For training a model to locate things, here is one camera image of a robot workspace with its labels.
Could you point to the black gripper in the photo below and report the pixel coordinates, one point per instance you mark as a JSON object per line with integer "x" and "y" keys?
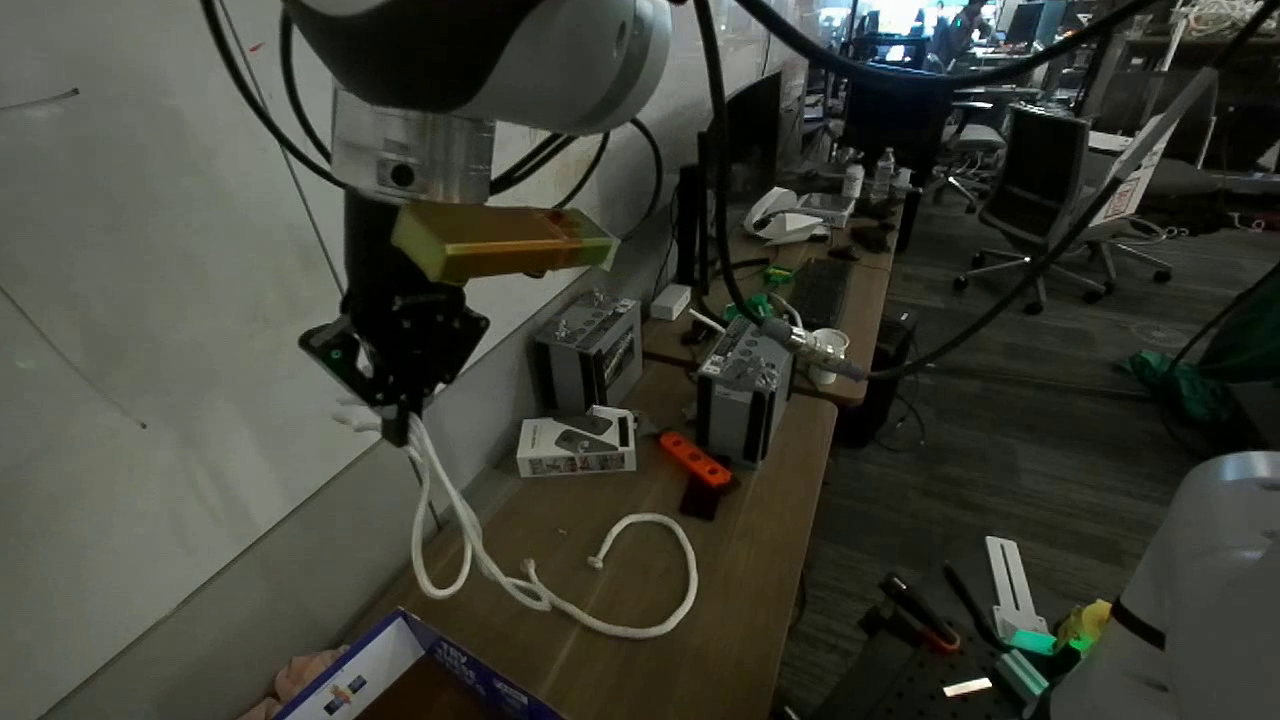
{"x": 401, "y": 334}

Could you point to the small white product box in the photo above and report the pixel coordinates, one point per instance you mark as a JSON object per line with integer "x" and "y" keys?
{"x": 575, "y": 445}

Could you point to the blue snack pack box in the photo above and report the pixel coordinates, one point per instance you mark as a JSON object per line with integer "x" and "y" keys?
{"x": 500, "y": 684}

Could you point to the pink crumpled cloth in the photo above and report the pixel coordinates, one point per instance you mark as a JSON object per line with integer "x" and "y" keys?
{"x": 302, "y": 672}

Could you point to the white power adapter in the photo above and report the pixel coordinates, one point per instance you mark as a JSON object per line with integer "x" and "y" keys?
{"x": 669, "y": 303}

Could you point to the orange handheld controller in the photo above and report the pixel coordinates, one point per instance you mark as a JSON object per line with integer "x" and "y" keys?
{"x": 695, "y": 461}

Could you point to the green plastic object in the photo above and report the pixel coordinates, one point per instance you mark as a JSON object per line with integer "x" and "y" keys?
{"x": 762, "y": 298}

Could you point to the white paper cup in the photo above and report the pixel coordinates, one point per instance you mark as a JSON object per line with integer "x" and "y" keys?
{"x": 826, "y": 353}

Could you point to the white bundled object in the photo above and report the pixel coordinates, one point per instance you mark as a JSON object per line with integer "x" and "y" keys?
{"x": 784, "y": 217}

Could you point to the black computer monitor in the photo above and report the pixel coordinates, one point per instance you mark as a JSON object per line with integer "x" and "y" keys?
{"x": 754, "y": 132}

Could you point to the red black hand tool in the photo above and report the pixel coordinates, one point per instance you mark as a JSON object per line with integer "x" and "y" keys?
{"x": 923, "y": 614}

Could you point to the black marker pen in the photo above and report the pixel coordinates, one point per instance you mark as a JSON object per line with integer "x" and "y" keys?
{"x": 966, "y": 603}

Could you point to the black office chair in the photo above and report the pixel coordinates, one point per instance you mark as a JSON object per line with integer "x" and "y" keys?
{"x": 1053, "y": 175}

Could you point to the yellow small object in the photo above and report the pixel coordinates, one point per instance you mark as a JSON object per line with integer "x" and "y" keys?
{"x": 1086, "y": 622}

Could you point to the green floor object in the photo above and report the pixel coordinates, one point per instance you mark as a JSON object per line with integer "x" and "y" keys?
{"x": 1183, "y": 387}

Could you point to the white metal bracket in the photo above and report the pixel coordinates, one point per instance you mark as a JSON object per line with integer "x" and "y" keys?
{"x": 1012, "y": 580}

